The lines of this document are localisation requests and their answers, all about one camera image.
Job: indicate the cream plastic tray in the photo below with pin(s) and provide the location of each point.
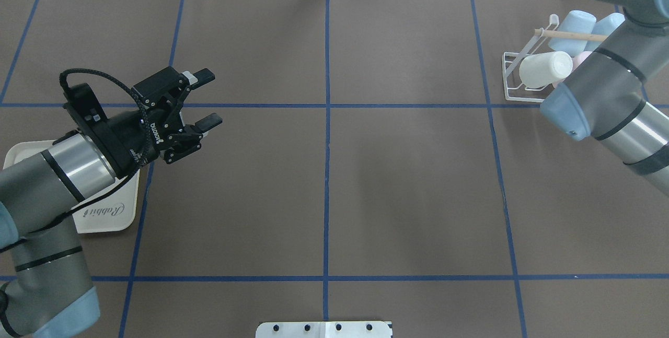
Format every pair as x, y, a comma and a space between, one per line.
114, 213

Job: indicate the pink plastic cup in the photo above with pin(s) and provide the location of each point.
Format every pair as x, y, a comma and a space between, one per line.
576, 62

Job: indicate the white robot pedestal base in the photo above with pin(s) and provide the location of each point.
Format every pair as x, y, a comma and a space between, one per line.
325, 329

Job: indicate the blue plastic cup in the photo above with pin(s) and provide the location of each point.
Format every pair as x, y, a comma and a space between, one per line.
578, 22
608, 24

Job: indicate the blue plastic cup front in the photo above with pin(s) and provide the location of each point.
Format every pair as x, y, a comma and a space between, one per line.
608, 24

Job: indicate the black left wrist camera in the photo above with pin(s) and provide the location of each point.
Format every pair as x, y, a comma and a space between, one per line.
85, 109

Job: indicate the white wire cup rack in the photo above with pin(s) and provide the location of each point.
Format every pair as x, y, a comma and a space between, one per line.
538, 43

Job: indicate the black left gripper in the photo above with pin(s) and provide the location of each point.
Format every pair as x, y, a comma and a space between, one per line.
131, 136

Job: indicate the pale cream plastic cup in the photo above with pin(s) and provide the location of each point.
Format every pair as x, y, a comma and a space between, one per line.
539, 70

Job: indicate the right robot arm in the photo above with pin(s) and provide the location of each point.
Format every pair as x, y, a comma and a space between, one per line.
603, 98

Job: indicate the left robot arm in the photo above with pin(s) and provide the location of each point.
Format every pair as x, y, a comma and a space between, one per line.
53, 294

